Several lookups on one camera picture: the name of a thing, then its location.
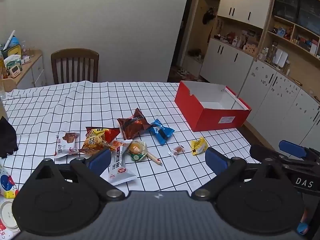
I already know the white kitchen timer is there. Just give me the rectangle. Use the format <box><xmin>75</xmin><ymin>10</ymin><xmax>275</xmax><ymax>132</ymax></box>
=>
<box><xmin>9</xmin><ymin>65</ymin><xmax>22</xmax><ymax>77</ymax></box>

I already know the round cake green packet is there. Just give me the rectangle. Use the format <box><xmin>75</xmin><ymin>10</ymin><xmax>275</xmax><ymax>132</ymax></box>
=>
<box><xmin>126</xmin><ymin>141</ymin><xmax>148</xmax><ymax>162</ymax></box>

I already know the small clear wrapped candy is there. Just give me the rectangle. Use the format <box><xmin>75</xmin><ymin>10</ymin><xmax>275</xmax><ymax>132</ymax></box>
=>
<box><xmin>168</xmin><ymin>145</ymin><xmax>186</xmax><ymax>157</ymax></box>

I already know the brown wooden chair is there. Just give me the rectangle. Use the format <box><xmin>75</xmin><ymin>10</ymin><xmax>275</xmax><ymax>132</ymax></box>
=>
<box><xmin>51</xmin><ymin>49</ymin><xmax>100</xmax><ymax>85</ymax></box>

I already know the black cloth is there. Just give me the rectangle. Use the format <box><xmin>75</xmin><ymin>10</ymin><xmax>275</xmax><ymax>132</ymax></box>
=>
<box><xmin>0</xmin><ymin>116</ymin><xmax>18</xmax><ymax>158</ymax></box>

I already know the wooden open shelf unit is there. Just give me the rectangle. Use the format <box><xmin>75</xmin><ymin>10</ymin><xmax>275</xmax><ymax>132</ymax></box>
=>
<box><xmin>257</xmin><ymin>0</ymin><xmax>320</xmax><ymax>80</ymax></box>

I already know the person's right hand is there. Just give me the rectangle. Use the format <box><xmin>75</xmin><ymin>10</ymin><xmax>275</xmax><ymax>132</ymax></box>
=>
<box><xmin>297</xmin><ymin>210</ymin><xmax>313</xmax><ymax>235</ymax></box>

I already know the white base cupboard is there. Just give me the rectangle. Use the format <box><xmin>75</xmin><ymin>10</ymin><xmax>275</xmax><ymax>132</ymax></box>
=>
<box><xmin>200</xmin><ymin>39</ymin><xmax>255</xmax><ymax>88</ymax></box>

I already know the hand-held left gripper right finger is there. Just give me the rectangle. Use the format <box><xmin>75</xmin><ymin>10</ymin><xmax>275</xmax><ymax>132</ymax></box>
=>
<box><xmin>191</xmin><ymin>147</ymin><xmax>293</xmax><ymax>201</ymax></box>

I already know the blue snack packet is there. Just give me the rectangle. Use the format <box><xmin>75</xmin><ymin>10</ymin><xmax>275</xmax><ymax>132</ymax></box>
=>
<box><xmin>149</xmin><ymin>119</ymin><xmax>175</xmax><ymax>145</ymax></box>

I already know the long white snack packet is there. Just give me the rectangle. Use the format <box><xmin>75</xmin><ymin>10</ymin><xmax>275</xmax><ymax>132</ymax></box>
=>
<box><xmin>101</xmin><ymin>140</ymin><xmax>137</xmax><ymax>186</ymax></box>

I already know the yellow red chips packet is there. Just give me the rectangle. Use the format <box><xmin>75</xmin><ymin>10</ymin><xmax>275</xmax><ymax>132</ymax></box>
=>
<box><xmin>79</xmin><ymin>127</ymin><xmax>121</xmax><ymax>155</ymax></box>

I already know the small yellow snack packet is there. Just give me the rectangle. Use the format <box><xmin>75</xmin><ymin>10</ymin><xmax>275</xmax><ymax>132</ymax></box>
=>
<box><xmin>191</xmin><ymin>137</ymin><xmax>209</xmax><ymax>155</ymax></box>

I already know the thin tan stick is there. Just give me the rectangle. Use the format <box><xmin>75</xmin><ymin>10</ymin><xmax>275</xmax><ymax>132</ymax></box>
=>
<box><xmin>146</xmin><ymin>152</ymin><xmax>163</xmax><ymax>166</ymax></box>

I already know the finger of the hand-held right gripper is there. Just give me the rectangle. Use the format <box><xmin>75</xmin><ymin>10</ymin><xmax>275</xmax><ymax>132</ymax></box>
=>
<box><xmin>278</xmin><ymin>140</ymin><xmax>320</xmax><ymax>160</ymax></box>
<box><xmin>249</xmin><ymin>144</ymin><xmax>291</xmax><ymax>166</ymax></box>

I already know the brown snack packet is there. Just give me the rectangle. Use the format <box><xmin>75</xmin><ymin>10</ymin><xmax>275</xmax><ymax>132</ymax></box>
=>
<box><xmin>117</xmin><ymin>108</ymin><xmax>152</xmax><ymax>140</ymax></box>

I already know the white low shoe bench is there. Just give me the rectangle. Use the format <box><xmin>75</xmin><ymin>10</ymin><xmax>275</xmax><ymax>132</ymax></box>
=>
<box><xmin>182</xmin><ymin>54</ymin><xmax>203</xmax><ymax>77</ymax></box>

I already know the white wall cupboard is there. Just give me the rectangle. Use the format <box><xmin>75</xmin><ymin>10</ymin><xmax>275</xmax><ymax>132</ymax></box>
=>
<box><xmin>217</xmin><ymin>0</ymin><xmax>274</xmax><ymax>29</ymax></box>

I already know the colourful printed paper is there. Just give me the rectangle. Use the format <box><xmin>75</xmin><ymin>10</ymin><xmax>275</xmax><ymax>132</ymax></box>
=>
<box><xmin>0</xmin><ymin>165</ymin><xmax>19</xmax><ymax>199</ymax></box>

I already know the dark brown door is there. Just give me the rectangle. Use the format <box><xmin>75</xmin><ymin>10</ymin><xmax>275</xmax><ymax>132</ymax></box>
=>
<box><xmin>171</xmin><ymin>0</ymin><xmax>200</xmax><ymax>67</ymax></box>

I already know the black hanging bag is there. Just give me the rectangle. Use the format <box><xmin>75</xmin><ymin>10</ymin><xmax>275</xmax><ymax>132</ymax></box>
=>
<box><xmin>202</xmin><ymin>7</ymin><xmax>215</xmax><ymax>25</ymax></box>

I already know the green tissue pack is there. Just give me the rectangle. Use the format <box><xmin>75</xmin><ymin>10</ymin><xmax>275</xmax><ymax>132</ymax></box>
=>
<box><xmin>4</xmin><ymin>54</ymin><xmax>22</xmax><ymax>68</ymax></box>

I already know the red cardboard box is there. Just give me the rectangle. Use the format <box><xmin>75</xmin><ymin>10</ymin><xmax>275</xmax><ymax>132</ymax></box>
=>
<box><xmin>174</xmin><ymin>81</ymin><xmax>252</xmax><ymax>132</ymax></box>

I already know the white stick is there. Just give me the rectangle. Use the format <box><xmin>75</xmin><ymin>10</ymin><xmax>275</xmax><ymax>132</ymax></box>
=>
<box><xmin>3</xmin><ymin>30</ymin><xmax>16</xmax><ymax>50</ymax></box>

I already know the yellow black box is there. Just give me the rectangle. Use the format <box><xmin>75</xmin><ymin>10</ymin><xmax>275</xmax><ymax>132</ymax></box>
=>
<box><xmin>1</xmin><ymin>44</ymin><xmax>22</xmax><ymax>58</ymax></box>

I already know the white round container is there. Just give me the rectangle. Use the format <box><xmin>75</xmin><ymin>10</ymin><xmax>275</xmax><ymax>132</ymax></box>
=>
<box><xmin>0</xmin><ymin>199</ymin><xmax>20</xmax><ymax>232</ymax></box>

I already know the white checked tablecloth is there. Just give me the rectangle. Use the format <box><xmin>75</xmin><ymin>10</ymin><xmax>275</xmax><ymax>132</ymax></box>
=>
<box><xmin>0</xmin><ymin>81</ymin><xmax>263</xmax><ymax>193</ymax></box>

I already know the white chocolate wafer packet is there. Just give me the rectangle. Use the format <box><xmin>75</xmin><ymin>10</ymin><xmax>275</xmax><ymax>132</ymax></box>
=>
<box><xmin>54</xmin><ymin>132</ymin><xmax>80</xmax><ymax>158</ymax></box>

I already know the white stickered cupboard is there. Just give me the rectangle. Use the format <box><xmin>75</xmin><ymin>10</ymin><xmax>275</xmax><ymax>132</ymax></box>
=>
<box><xmin>240</xmin><ymin>60</ymin><xmax>320</xmax><ymax>155</ymax></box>

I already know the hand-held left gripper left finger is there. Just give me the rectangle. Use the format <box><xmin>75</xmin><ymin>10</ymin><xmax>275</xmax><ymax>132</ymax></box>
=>
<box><xmin>19</xmin><ymin>147</ymin><xmax>125</xmax><ymax>202</ymax></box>

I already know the white drawer side cabinet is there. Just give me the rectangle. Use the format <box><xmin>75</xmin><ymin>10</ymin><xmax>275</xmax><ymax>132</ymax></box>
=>
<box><xmin>10</xmin><ymin>50</ymin><xmax>47</xmax><ymax>90</ymax></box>

